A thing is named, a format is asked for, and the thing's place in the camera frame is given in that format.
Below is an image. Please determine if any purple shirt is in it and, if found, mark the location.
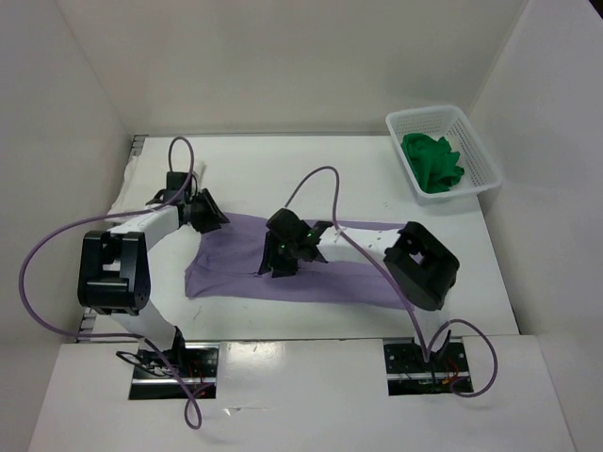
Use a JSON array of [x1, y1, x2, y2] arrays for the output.
[[185, 213, 405, 310]]

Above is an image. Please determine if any white t shirt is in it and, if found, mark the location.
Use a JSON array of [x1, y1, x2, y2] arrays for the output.
[[107, 154, 206, 215]]

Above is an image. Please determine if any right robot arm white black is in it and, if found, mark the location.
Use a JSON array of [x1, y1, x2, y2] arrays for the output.
[[258, 221, 460, 370]]

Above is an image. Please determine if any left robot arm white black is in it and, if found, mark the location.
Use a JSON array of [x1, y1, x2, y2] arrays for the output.
[[77, 189, 230, 377]]

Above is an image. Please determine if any green shirt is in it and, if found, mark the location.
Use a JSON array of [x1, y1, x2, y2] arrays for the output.
[[400, 133, 464, 194]]

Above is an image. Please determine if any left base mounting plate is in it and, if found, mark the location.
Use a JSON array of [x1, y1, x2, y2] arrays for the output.
[[116, 344, 220, 401]]

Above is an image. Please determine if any white plastic basket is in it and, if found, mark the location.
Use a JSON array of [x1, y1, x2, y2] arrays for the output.
[[385, 105, 502, 205]]

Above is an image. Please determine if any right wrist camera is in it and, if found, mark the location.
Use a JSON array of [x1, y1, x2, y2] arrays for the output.
[[266, 208, 310, 242]]

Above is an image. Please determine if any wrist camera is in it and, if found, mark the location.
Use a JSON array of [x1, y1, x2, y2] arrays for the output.
[[165, 171, 193, 197], [266, 208, 310, 242]]

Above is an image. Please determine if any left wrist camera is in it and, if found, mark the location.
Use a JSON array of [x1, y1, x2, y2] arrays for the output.
[[165, 171, 193, 197]]

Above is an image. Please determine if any aluminium table edge rail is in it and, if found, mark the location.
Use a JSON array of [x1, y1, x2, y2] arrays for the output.
[[79, 135, 147, 333]]

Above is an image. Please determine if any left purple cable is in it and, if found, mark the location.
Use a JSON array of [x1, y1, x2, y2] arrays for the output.
[[18, 136, 213, 430]]

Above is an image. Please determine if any purple cable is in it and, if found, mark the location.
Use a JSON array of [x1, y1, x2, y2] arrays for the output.
[[18, 136, 213, 430], [285, 166, 498, 399]]

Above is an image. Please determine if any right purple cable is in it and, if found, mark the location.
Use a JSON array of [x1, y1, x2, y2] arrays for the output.
[[285, 166, 498, 399]]

